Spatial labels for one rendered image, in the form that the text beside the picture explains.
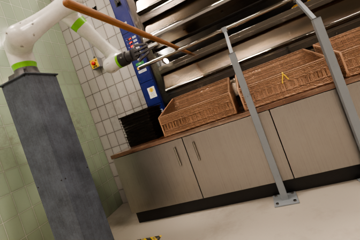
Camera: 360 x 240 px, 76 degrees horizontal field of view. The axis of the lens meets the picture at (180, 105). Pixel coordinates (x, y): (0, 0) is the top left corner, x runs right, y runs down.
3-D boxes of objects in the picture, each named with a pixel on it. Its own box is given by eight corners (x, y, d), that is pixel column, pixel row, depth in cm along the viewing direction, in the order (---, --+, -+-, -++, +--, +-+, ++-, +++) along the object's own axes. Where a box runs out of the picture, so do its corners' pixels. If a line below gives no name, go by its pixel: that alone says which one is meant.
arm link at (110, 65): (106, 78, 162) (97, 65, 157) (112, 70, 172) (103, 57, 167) (122, 70, 157) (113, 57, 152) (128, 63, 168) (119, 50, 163)
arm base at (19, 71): (-6, 90, 134) (-9, 81, 134) (19, 90, 148) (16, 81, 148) (26, 74, 126) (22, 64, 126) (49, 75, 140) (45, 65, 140)
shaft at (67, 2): (69, 4, 73) (66, -6, 73) (62, 8, 74) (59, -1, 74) (196, 55, 235) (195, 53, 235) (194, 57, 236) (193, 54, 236)
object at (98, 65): (96, 70, 241) (93, 61, 241) (104, 66, 238) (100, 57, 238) (91, 69, 234) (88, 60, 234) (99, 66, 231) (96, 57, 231)
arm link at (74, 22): (54, 5, 147) (67, -4, 154) (51, 16, 157) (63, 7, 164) (79, 27, 154) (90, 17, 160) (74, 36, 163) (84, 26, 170)
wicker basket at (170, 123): (181, 126, 216) (171, 98, 216) (240, 106, 199) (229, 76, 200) (163, 138, 169) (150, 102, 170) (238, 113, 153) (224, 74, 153)
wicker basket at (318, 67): (245, 105, 197) (233, 74, 197) (316, 81, 180) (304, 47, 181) (244, 111, 150) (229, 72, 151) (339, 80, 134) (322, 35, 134)
